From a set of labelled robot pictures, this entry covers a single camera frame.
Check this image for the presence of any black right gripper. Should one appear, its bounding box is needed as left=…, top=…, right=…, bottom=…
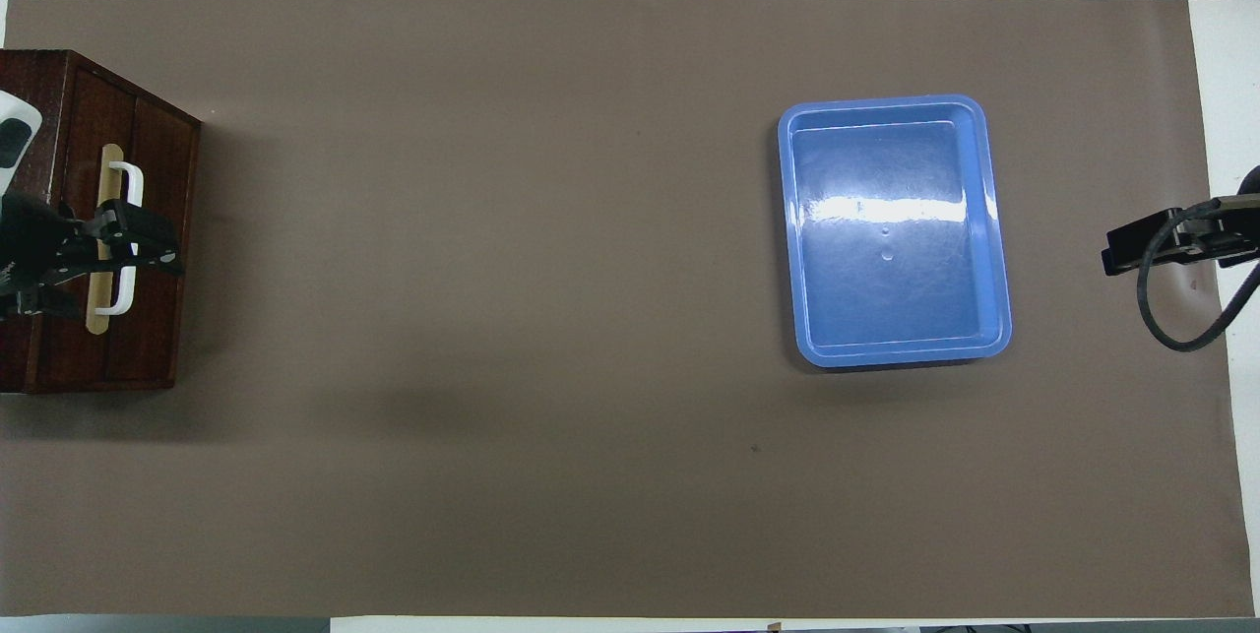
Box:
left=1101, top=195, right=1260, bottom=278

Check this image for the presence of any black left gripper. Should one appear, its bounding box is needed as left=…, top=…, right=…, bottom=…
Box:
left=0, top=190, right=186, bottom=321

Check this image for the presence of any white drawer handle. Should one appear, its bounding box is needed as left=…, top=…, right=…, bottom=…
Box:
left=94, top=162, right=145, bottom=318

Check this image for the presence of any wooden drawer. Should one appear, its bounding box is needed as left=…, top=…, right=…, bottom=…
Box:
left=37, top=60, right=145, bottom=391

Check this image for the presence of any dark wooden cabinet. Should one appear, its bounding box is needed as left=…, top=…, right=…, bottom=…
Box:
left=0, top=49, right=203, bottom=395

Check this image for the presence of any blue plastic tray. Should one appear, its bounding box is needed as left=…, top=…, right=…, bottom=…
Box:
left=777, top=95, right=1013, bottom=368

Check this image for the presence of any brown paper table mat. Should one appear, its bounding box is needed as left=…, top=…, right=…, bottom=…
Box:
left=0, top=0, right=1255, bottom=618

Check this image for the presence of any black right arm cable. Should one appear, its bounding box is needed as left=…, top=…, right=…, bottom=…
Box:
left=1137, top=200, right=1260, bottom=353

